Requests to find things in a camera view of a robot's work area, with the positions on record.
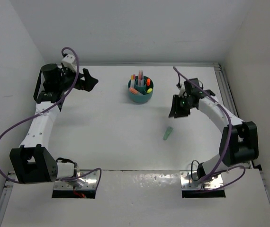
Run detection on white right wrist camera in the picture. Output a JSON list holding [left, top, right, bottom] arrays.
[[177, 83, 186, 97]]

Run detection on black orange-capped highlighter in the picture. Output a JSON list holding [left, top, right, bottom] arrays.
[[146, 79, 151, 87]]

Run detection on yellow-capped white marker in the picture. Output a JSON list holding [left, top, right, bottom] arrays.
[[130, 74, 135, 88]]

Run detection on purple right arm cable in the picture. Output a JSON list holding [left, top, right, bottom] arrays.
[[172, 66, 246, 191]]

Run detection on black cable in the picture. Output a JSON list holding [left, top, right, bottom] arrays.
[[190, 159, 202, 183]]

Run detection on pink double-ended marker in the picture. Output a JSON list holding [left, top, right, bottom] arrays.
[[138, 70, 142, 83]]

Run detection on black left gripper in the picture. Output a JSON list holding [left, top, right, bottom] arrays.
[[56, 65, 97, 92]]

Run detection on green correction tape dispenser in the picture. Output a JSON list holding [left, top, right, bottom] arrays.
[[163, 126, 173, 140]]

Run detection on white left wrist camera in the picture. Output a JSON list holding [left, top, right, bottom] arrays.
[[61, 54, 77, 72]]

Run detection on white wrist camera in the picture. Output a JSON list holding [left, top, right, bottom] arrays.
[[61, 54, 77, 72], [177, 83, 186, 97]]

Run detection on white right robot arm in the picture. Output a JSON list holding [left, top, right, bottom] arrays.
[[169, 78, 259, 181]]

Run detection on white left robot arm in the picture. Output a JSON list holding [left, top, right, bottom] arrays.
[[9, 63, 98, 184]]

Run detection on teal round desk organizer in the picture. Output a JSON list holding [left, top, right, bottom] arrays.
[[127, 76, 154, 104]]

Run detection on metal base plate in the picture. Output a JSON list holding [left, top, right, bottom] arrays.
[[179, 170, 225, 190], [53, 170, 100, 191]]

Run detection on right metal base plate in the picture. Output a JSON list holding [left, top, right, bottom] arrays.
[[179, 170, 225, 190]]

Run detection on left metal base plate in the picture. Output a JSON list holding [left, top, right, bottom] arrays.
[[53, 170, 100, 191]]

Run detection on clear orange lead case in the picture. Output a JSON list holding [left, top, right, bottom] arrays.
[[129, 87, 143, 96]]

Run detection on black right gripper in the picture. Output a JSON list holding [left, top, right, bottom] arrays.
[[169, 94, 195, 118]]

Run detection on aluminium table edge rail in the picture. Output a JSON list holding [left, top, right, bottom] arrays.
[[215, 66, 259, 166]]

